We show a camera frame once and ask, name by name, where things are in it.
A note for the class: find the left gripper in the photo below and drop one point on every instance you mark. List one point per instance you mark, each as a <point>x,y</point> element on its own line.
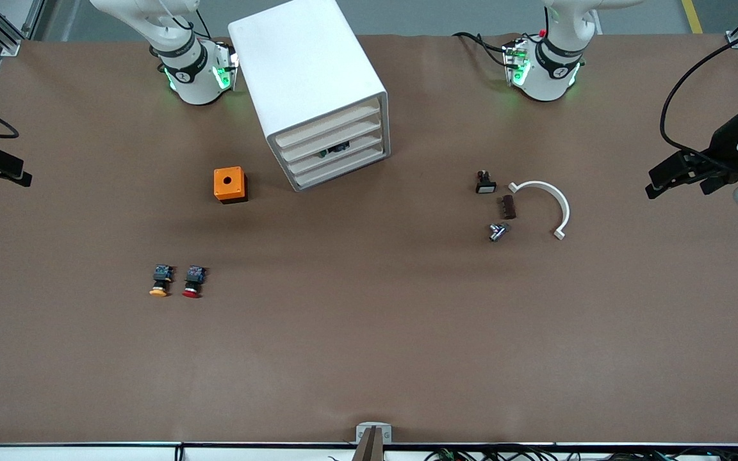
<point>725,146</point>

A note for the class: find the red mushroom push button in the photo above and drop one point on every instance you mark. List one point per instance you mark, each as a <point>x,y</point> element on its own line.
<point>195,276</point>

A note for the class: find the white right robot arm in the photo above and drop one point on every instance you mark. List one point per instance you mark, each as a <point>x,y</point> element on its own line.
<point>193,80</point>

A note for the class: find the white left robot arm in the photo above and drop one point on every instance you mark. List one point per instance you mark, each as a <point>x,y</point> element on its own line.
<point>551,80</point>

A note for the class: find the yellow mushroom push button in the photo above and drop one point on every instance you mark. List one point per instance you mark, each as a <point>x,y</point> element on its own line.
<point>163,275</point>

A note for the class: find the white square push button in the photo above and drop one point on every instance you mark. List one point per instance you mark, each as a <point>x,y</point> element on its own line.
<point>486,187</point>

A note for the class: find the dark brown cylinder block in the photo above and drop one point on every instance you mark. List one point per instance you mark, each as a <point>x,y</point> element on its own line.
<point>507,207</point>

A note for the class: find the chrome tee pipe fitting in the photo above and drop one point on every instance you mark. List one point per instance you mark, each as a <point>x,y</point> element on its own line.
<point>497,232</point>

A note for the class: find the orange box with hole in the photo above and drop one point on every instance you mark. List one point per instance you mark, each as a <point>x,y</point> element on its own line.
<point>220,176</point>

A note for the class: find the green black electronic component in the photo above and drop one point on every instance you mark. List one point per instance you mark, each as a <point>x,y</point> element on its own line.
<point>337,150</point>

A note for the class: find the brown table cover sheet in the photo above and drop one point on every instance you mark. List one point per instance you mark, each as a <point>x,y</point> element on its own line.
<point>369,358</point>

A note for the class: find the white table edge rail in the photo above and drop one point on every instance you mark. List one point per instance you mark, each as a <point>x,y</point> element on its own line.
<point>87,453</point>

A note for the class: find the grey metal mounting bracket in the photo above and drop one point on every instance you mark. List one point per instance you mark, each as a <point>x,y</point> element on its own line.
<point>387,429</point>

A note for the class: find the brown camera support bar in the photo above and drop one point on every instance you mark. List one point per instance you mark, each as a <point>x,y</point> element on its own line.
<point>369,448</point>

